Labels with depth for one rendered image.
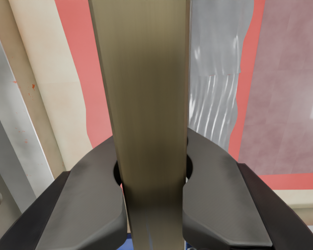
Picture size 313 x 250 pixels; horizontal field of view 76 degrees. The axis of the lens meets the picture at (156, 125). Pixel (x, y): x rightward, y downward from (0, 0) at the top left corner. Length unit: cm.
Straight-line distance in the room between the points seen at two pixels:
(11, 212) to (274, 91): 40
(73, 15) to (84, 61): 5
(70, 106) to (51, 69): 5
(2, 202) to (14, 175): 160
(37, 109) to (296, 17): 32
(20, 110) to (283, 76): 32
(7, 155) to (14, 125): 156
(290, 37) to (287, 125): 12
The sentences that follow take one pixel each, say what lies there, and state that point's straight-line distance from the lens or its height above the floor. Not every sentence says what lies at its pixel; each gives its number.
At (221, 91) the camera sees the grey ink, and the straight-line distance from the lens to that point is 27.
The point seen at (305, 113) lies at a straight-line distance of 34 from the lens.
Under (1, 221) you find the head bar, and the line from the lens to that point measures 37.
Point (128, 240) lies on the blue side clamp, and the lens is 39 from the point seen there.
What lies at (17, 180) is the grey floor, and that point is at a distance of 199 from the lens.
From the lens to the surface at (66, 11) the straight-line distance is 27.
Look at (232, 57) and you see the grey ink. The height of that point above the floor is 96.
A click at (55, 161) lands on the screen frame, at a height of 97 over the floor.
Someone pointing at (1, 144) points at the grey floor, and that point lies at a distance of 181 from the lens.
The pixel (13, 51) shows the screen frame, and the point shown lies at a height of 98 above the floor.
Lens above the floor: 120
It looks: 62 degrees down
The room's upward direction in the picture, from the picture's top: 179 degrees clockwise
